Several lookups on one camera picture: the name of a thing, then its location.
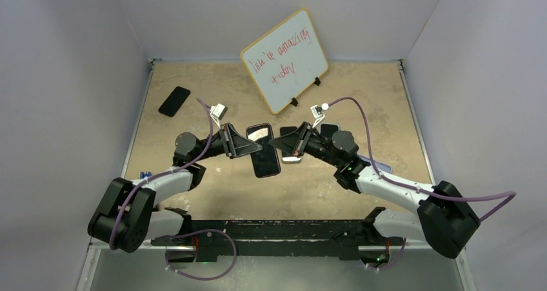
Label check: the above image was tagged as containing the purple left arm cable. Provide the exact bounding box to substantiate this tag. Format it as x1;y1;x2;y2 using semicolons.
108;97;237;281

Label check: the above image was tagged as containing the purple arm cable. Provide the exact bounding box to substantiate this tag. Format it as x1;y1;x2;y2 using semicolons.
108;97;237;281
323;96;517;274

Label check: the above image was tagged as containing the whiteboard with red writing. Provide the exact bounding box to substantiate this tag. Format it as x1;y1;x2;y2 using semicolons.
240;8;328;114

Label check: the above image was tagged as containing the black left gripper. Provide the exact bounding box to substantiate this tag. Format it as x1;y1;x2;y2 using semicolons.
194;123;263;163

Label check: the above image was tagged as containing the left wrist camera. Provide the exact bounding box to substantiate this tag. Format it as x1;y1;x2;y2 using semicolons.
210;103;228;129

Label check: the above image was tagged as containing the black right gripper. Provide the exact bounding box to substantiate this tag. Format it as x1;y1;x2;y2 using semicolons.
268;123;343;168

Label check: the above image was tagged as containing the blue black hand tool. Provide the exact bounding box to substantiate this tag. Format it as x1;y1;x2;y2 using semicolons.
139;172;152;179

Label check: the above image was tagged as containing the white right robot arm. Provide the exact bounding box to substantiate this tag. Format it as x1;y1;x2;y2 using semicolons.
269;122;481;259

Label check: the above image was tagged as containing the black phone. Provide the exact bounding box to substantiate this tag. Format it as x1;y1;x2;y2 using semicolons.
158;86;191;117
279;126;302;164

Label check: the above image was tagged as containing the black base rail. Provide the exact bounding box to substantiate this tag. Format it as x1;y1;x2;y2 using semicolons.
152;218;403;263

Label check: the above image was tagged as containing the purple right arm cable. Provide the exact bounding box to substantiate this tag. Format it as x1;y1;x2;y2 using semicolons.
323;96;517;274

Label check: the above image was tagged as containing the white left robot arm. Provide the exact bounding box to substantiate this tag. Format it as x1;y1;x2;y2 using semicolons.
87;123;262;253

